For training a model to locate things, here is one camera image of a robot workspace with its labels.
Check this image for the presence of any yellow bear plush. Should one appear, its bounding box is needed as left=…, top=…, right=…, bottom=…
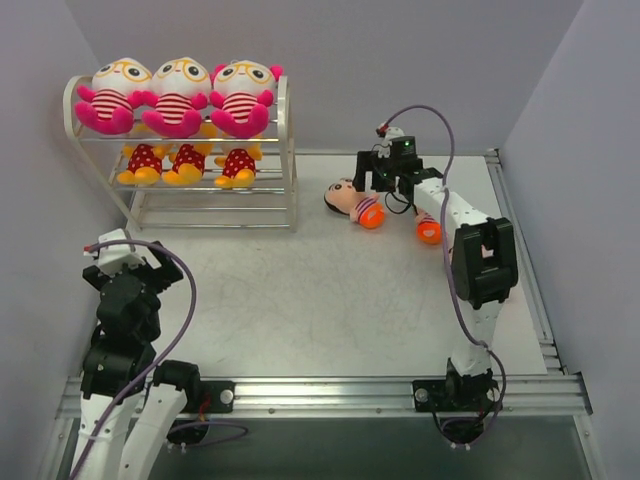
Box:
left=116, top=141, right=173, bottom=186
left=162, top=124, right=216, bottom=186
left=214, top=142, right=263, bottom=189

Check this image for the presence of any cream two-tier shelf rack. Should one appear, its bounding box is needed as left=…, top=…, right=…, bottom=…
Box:
left=62, top=76, right=297, bottom=231

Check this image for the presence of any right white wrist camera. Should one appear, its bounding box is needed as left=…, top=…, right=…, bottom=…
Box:
left=375, top=124, right=405, bottom=151

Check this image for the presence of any peach boy plush left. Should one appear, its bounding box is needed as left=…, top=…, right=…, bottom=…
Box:
left=324, top=178, right=386, bottom=229

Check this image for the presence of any aluminium front rail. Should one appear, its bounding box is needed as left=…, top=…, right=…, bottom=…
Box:
left=54, top=372, right=596, bottom=420

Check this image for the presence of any peach boy plush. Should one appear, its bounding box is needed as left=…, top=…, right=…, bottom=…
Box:
left=415, top=209, right=443, bottom=246
left=324, top=178, right=386, bottom=229

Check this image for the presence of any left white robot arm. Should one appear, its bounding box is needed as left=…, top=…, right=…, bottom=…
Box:
left=70, top=229, right=203, bottom=479

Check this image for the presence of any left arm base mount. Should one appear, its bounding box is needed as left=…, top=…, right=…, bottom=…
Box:
left=180, top=380, right=236, bottom=415

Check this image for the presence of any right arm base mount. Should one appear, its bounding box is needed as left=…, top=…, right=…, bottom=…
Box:
left=411, top=370, right=498, bottom=413

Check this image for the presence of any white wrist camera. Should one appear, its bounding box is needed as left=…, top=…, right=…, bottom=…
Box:
left=375, top=124, right=405, bottom=151
left=84, top=228, right=144, bottom=276

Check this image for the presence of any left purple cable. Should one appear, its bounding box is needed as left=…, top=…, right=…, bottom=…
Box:
left=69, top=239, right=250, bottom=480

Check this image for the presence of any peach boy plush middle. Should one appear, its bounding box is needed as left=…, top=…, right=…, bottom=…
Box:
left=415, top=209, right=443, bottom=246

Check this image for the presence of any purple cable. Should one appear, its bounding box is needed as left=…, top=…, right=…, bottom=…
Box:
left=69, top=239, right=250, bottom=480
left=384, top=104, right=507, bottom=446

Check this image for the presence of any pink plush with glasses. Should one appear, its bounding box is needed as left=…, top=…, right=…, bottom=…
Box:
left=74, top=57, right=152, bottom=135

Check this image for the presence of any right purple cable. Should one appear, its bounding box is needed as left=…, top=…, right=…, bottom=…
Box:
left=384, top=104, right=507, bottom=446

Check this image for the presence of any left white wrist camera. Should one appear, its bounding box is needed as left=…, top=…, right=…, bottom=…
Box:
left=84, top=228, right=144, bottom=276

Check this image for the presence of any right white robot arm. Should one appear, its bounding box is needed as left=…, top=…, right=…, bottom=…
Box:
left=353, top=135, right=519, bottom=409

